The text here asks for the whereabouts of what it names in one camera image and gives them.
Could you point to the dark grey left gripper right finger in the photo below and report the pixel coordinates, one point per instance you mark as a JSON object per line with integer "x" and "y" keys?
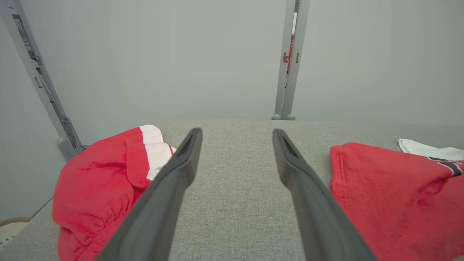
{"x": 319, "y": 217}

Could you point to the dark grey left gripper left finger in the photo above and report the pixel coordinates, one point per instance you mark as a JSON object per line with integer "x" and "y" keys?
{"x": 156, "y": 210}

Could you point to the red shirt with white band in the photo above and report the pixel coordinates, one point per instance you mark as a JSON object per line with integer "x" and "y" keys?
{"x": 94, "y": 188}

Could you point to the red garment with striped trim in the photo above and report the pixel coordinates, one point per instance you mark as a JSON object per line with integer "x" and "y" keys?
{"x": 391, "y": 203}

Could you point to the red sign with white characters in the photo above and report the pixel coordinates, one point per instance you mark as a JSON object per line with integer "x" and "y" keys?
{"x": 290, "y": 50}

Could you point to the grey double partition post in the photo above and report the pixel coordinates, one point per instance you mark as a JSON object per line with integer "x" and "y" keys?
{"x": 281, "y": 94}

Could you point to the grey slotted partition post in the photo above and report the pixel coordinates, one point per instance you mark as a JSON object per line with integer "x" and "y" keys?
{"x": 43, "y": 87}

